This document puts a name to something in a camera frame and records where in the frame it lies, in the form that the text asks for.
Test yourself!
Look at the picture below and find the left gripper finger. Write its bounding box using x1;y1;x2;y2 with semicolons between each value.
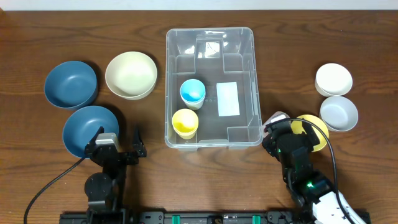
88;126;104;146
132;127;147;157

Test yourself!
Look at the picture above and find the yellow small bowl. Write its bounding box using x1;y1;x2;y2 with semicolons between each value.
291;114;329;152

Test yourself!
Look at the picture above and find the yellow cup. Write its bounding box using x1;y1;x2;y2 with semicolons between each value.
172;108;198;133
174;126;197;140

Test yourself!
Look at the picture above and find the cream large bowl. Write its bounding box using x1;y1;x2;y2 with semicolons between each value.
105;52;158;100

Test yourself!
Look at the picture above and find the grey small bowl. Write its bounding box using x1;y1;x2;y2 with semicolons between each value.
320;96;359;132

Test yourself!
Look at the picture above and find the light blue cup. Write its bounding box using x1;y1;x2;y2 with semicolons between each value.
180;79;206;103

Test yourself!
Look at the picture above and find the white small bowl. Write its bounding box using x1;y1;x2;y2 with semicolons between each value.
315;63;353;97

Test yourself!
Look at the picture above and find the clear plastic storage container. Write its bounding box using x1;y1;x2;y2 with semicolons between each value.
165;27;263;151

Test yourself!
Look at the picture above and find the pink cup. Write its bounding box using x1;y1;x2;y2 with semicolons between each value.
262;111;290;138

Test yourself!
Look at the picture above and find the cream white cup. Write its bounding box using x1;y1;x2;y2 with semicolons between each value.
182;98;205;110

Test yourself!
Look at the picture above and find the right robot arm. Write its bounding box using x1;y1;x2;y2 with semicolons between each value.
262;118;365;223

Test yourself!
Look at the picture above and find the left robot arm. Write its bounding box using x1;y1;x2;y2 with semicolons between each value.
85;127;147;213

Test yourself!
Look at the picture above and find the dark blue bowl lower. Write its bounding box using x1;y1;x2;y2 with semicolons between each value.
62;106;119;158

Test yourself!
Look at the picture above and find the dark blue bowl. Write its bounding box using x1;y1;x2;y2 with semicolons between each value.
62;106;119;158
44;61;98;110

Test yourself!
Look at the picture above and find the dark blue bowl upper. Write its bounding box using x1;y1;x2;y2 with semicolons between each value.
44;61;98;110

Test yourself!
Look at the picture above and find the white paper label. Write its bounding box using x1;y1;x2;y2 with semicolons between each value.
216;82;240;117

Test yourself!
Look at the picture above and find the right black cable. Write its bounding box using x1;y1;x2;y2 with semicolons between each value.
264;118;357;224

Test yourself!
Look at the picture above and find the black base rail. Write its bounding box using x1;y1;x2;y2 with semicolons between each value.
59;209;319;224

